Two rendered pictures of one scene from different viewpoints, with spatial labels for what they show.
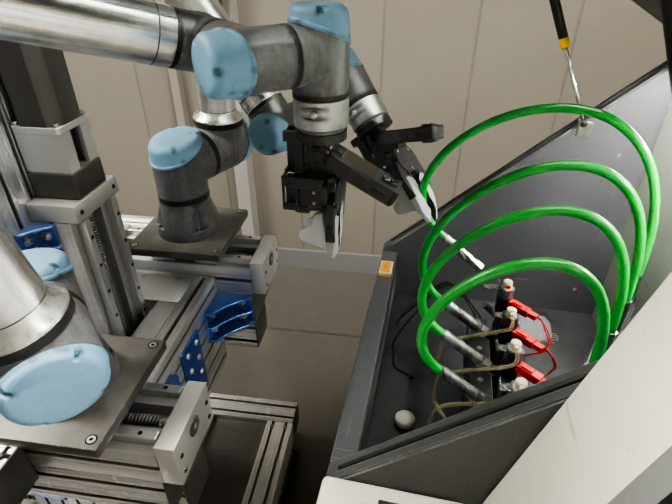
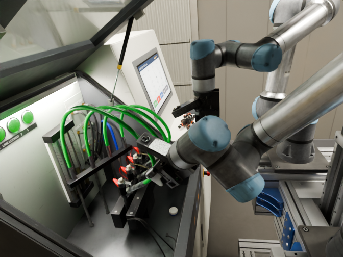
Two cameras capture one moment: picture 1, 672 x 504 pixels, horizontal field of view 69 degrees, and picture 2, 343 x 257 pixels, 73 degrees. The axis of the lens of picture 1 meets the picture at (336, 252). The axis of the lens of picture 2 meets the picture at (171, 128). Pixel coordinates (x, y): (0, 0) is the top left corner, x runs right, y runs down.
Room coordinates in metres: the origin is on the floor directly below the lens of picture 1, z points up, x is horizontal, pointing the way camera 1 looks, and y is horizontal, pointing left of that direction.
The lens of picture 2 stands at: (1.39, -0.07, 1.66)
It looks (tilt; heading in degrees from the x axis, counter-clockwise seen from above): 27 degrees down; 182
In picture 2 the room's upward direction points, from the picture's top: 6 degrees counter-clockwise
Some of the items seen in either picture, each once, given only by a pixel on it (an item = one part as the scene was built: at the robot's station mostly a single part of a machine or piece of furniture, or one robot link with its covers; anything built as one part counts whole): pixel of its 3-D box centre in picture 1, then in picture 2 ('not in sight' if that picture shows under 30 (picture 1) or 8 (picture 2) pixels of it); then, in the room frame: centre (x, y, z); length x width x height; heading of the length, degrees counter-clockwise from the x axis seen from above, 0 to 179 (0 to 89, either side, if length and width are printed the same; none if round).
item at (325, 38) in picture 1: (317, 51); (203, 58); (0.65, 0.02, 1.51); 0.09 x 0.08 x 0.11; 124
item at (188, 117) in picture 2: not in sight; (188, 119); (0.02, -0.01, 1.01); 0.23 x 0.11 x 0.06; 168
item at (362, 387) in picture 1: (371, 358); (187, 229); (0.76, -0.08, 0.87); 0.62 x 0.04 x 0.16; 168
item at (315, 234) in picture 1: (318, 237); not in sight; (0.64, 0.03, 1.25); 0.06 x 0.03 x 0.09; 78
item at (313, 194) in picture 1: (316, 168); (206, 106); (0.66, 0.03, 1.35); 0.09 x 0.08 x 0.12; 78
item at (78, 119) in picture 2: not in sight; (84, 127); (0.42, -0.52, 1.20); 0.13 x 0.03 x 0.31; 168
